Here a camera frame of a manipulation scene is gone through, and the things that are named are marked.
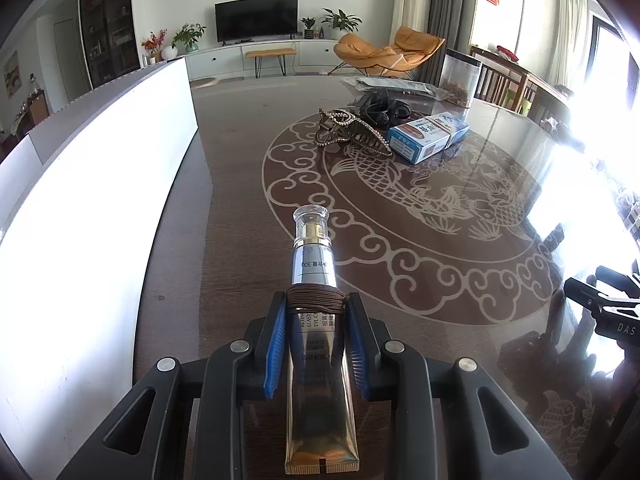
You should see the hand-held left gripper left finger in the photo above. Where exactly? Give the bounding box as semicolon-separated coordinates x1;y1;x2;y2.
67;291;291;480

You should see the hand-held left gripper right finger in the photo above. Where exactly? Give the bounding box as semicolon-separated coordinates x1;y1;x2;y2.
345;291;573;480

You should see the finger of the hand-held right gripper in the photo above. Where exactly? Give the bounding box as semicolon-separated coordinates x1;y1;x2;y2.
594;266;640;287
563;276;640;311

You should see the brown cord hair tie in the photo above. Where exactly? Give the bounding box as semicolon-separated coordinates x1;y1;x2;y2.
285;286;348;315

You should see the silver gold cosmetic tube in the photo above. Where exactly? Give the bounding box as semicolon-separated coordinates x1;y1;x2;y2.
284;204;362;476

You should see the dark patterned wooden desk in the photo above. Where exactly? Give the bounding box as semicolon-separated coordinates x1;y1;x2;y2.
132;72;640;480

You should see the pearl gold hair claw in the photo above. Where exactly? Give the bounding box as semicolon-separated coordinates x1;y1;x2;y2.
314;108;393;157

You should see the blue and white carton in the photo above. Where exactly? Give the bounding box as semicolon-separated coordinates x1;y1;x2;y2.
387;111;471;165

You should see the wooden chair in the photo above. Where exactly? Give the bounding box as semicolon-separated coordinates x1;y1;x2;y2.
470;46;538;111

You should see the black bow hair clip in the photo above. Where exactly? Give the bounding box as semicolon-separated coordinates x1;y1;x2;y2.
357;87;412;126

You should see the white curtain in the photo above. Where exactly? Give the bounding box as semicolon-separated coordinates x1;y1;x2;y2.
550;0;588;91

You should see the clear plastic jar black lid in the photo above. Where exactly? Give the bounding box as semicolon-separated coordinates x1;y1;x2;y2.
439;49;483;109

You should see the flat black plastic-wrapped package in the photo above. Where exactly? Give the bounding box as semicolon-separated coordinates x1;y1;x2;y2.
340;76;453;103

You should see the white television cabinet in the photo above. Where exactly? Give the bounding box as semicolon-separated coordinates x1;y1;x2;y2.
185;39;351;81

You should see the orange lounge chair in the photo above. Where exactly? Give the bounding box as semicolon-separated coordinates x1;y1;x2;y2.
332;26;446;78

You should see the orange seat bench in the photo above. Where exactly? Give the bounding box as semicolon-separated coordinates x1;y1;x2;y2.
245;47;297;79

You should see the grey curtain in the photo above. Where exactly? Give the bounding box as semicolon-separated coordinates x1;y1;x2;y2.
427;0;480;83

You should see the green plant in teal pot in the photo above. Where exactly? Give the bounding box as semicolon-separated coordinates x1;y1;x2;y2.
171;22;207;54

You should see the red flower arrangement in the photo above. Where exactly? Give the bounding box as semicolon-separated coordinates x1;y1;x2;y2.
141;29;168;63

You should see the large leafy potted plant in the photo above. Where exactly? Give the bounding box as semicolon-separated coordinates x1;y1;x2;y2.
320;7;362;33

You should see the black flat television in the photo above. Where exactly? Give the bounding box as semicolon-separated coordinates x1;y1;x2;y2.
215;0;299;43

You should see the small wooden side cabinet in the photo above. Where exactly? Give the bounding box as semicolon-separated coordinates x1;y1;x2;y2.
20;87;51;128

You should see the dark display cabinet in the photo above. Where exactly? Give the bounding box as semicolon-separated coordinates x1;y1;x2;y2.
79;0;141;92

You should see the wall painting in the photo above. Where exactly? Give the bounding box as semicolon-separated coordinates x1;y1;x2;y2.
2;50;25;98

